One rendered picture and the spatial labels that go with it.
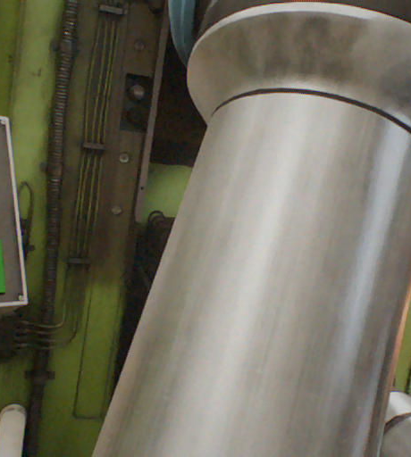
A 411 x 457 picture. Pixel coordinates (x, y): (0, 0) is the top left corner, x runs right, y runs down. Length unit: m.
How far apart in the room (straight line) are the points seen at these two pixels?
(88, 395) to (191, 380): 1.13
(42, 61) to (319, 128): 0.96
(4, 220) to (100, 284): 0.35
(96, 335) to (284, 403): 1.08
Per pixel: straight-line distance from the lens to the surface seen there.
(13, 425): 1.24
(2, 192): 0.93
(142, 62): 1.15
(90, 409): 1.31
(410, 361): 1.49
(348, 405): 0.18
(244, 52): 0.22
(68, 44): 1.11
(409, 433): 0.62
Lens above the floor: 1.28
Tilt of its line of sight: 12 degrees down
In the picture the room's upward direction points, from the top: 10 degrees clockwise
